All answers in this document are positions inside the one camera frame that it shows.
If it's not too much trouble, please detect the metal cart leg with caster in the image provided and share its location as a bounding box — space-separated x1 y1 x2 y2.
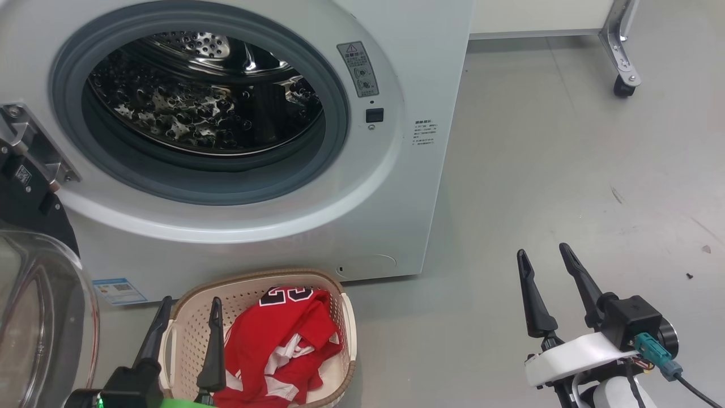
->
469 0 642 98

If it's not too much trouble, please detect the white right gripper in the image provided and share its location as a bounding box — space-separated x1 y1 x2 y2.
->
517 243 638 389

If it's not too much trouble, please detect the blue energy label sticker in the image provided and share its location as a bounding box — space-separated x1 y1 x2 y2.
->
92 278 148 307

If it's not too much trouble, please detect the metal washing machine door hinge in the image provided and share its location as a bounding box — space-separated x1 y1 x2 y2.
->
0 104 82 193

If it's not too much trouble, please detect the teal camera cable connector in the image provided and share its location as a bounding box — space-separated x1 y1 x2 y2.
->
634 333 683 381

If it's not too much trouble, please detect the grey warning label sticker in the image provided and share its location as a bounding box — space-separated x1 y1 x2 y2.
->
337 41 380 98

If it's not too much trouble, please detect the black round glass washer door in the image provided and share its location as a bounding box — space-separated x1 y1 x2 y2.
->
0 150 100 408

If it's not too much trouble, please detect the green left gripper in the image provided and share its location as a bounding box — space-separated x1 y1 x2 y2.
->
133 296 226 408

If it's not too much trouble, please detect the cream perforated laundry basket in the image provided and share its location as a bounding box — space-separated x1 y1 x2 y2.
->
159 268 357 408

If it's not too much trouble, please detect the white front-load washing machine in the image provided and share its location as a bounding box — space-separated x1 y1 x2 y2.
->
0 0 474 304

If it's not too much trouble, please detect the red and white jersey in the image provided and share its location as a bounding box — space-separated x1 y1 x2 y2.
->
212 286 343 408

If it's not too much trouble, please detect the thin black camera cable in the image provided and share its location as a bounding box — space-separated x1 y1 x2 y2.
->
674 374 725 408

